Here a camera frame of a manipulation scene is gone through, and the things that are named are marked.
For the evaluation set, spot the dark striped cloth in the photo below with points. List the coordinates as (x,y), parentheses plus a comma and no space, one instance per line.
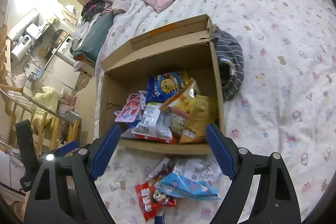
(230,60)

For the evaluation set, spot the white washing machine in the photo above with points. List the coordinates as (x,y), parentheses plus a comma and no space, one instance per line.
(64,51)

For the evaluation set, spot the white silver snack packet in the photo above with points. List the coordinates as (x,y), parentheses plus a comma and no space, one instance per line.
(162,165)

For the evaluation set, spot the white printed snack bag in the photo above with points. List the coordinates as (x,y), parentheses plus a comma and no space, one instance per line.
(155,125)

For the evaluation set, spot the brown cardboard box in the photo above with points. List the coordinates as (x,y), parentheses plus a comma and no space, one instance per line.
(181,46)

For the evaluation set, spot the blue white stick packet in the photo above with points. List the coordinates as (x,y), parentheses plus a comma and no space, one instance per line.
(159,218)

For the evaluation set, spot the white cartoon print quilt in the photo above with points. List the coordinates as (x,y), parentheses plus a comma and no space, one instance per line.
(286,103)

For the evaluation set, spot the yellow blue chips bag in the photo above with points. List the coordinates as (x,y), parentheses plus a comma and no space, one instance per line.
(162,87)

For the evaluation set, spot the orange snack bag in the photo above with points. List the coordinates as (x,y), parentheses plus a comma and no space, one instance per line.
(183,102)

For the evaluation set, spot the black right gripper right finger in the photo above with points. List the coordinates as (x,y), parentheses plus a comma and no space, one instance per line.
(224,150)

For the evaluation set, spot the gold brown snack packet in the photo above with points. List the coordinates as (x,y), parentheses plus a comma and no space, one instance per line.
(203,113)

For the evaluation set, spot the pink white snack pouch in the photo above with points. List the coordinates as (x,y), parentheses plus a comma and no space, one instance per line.
(130,110)

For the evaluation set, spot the wooden drying rack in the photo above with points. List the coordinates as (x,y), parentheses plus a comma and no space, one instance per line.
(51,129)

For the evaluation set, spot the red milk candy bag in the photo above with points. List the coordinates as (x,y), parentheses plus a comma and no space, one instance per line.
(151,200)

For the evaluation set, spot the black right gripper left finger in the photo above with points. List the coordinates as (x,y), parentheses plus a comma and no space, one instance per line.
(101,151)

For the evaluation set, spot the light blue snack bag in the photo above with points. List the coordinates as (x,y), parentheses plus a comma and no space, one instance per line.
(189,186)

